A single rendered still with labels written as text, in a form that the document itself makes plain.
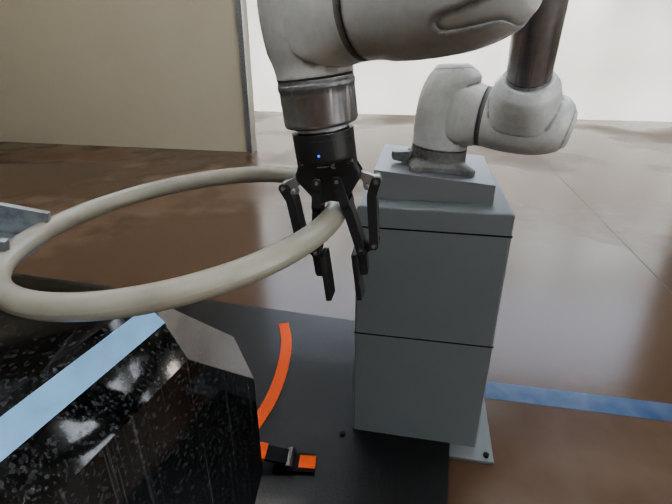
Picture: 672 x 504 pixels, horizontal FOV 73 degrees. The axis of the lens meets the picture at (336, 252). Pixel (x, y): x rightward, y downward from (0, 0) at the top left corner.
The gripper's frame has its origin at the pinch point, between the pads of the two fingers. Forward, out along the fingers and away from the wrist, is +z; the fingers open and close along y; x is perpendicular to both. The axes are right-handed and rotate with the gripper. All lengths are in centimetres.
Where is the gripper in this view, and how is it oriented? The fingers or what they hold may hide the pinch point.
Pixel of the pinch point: (342, 275)
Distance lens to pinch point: 63.6
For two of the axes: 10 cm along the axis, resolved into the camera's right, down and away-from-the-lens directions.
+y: -9.7, 0.4, 2.3
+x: -1.9, 4.3, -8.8
